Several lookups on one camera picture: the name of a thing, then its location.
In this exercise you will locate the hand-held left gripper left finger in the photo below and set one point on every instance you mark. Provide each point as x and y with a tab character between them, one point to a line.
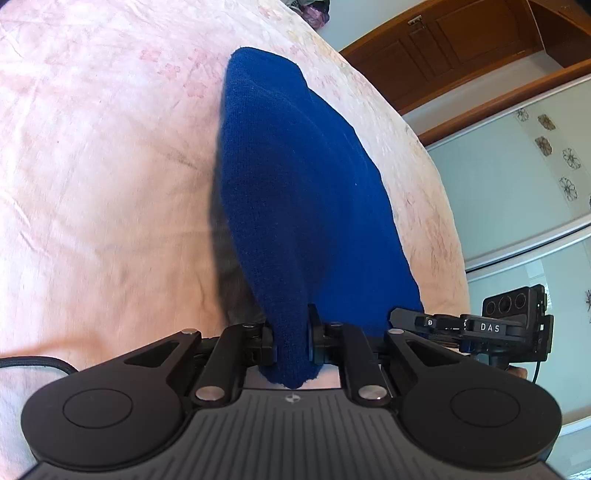
269	346

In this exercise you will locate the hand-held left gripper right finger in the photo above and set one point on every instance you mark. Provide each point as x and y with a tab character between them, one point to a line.
314	339

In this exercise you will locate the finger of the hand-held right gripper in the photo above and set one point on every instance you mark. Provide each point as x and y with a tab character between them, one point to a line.
415	319

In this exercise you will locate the blue knit sweater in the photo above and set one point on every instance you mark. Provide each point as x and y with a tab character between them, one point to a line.
300	198

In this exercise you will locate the floral glass sliding door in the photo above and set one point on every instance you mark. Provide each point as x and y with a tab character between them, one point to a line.
517	194

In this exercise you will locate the pink blanket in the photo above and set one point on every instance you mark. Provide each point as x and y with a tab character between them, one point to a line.
106	161

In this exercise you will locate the brown wooden door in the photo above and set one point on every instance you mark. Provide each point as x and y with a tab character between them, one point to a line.
461	50

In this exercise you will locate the purple bag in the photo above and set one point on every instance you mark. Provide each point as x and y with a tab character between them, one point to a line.
314	10

